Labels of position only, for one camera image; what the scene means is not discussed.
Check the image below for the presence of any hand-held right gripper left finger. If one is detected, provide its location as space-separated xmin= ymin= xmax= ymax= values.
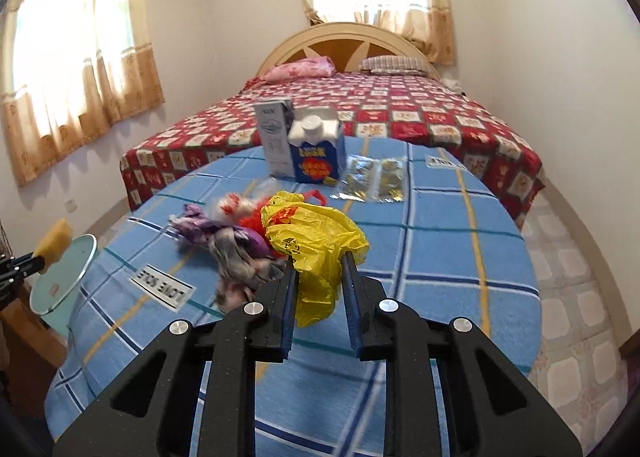
xmin=52 ymin=257 xmax=301 ymax=457

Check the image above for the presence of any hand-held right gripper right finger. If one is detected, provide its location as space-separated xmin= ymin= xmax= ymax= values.
xmin=341 ymin=251 xmax=583 ymax=457

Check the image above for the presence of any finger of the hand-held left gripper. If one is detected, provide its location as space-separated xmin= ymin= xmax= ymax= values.
xmin=0 ymin=253 xmax=46 ymax=288

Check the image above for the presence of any yellow sponge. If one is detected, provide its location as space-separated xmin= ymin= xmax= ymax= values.
xmin=32 ymin=218 xmax=74 ymax=273

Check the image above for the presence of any light blue trash bin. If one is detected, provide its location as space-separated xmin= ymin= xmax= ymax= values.
xmin=29 ymin=234 xmax=99 ymax=334

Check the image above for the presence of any yellow plastic bag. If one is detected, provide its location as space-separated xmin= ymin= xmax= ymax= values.
xmin=260 ymin=190 xmax=370 ymax=329

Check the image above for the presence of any grey patterned plastic bag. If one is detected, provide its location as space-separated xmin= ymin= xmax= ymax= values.
xmin=207 ymin=228 xmax=289 ymax=314

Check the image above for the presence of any brown wooden cabinet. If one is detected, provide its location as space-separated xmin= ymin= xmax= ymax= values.
xmin=0 ymin=297 xmax=69 ymax=419

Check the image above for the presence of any blue plaid tablecloth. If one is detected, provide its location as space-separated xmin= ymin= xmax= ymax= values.
xmin=44 ymin=134 xmax=544 ymax=457

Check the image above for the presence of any red plastic bag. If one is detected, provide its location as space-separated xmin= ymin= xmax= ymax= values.
xmin=234 ymin=189 xmax=326 ymax=234

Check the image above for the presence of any purple plastic bag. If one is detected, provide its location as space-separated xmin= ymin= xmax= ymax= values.
xmin=170 ymin=203 xmax=274 ymax=259

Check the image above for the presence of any white and red wrapper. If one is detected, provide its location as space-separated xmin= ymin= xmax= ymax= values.
xmin=214 ymin=194 xmax=263 ymax=219

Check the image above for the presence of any blue carton with white cap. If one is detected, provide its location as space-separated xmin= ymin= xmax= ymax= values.
xmin=287 ymin=106 xmax=347 ymax=184

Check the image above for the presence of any grey white milk carton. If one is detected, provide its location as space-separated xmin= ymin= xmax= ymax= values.
xmin=254 ymin=98 xmax=295 ymax=178

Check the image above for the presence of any red patterned bed blanket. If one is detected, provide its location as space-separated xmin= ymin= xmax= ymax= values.
xmin=120 ymin=72 xmax=549 ymax=231

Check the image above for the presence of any wide beige floral curtain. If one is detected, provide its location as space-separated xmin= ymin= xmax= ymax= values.
xmin=0 ymin=0 xmax=166 ymax=188

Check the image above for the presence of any pink floral pillow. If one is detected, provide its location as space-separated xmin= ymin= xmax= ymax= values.
xmin=262 ymin=55 xmax=335 ymax=84

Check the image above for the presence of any striped pillow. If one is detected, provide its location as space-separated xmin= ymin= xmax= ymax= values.
xmin=358 ymin=55 xmax=437 ymax=77

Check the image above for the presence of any cream wooden headboard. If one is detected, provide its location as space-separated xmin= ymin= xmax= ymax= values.
xmin=256 ymin=22 xmax=441 ymax=79

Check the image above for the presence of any narrow beige floral curtain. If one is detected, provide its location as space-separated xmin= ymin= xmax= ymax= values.
xmin=285 ymin=0 xmax=456 ymax=66

